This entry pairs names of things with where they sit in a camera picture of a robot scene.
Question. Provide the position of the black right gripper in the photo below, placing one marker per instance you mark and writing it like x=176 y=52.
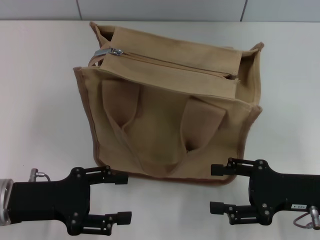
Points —
x=282 y=190

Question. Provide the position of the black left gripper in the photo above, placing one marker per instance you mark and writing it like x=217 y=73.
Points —
x=50 y=200

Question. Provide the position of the khaki canvas food bag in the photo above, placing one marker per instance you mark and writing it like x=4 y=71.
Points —
x=162 y=125

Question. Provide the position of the silver metal zipper pull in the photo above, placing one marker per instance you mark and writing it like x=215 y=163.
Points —
x=102 y=52

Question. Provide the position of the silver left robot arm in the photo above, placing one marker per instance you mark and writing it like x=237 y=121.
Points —
x=3 y=200

